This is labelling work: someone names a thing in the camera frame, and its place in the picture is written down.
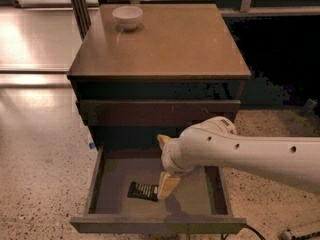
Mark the blue tape piece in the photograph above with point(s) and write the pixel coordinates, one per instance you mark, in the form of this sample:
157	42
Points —
92	145

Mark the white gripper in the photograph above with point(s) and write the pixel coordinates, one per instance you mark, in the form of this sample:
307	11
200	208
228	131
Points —
169	157

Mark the black rxbar chocolate bar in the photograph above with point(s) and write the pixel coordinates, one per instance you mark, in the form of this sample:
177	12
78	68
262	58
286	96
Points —
143	191

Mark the brown wooden drawer cabinet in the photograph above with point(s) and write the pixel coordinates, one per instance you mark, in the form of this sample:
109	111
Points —
178	52

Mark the white power strip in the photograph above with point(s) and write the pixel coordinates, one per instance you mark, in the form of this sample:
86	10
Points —
302	233

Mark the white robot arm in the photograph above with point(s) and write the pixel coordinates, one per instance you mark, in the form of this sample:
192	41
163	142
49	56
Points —
293	161

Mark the white ceramic bowl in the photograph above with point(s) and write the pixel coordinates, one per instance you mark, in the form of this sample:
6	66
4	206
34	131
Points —
127	18

